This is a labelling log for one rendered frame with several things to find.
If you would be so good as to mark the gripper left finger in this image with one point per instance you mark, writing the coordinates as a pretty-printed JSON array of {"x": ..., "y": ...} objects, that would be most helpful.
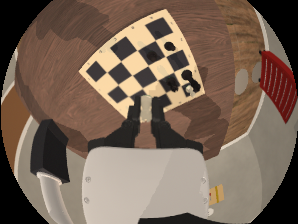
[{"x": 124, "y": 136}]

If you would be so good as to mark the white chess rook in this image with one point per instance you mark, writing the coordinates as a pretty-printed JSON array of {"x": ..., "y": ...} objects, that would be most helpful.
[{"x": 146, "y": 112}]

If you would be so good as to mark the checkered chessboard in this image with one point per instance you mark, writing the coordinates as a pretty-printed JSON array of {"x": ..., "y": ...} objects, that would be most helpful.
[{"x": 120, "y": 69}]

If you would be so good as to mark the white pawn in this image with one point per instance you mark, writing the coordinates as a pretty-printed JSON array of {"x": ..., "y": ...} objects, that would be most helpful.
[{"x": 189, "y": 89}]

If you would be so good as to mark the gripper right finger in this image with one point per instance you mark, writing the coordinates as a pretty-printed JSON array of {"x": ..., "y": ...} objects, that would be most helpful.
[{"x": 164, "y": 134}]

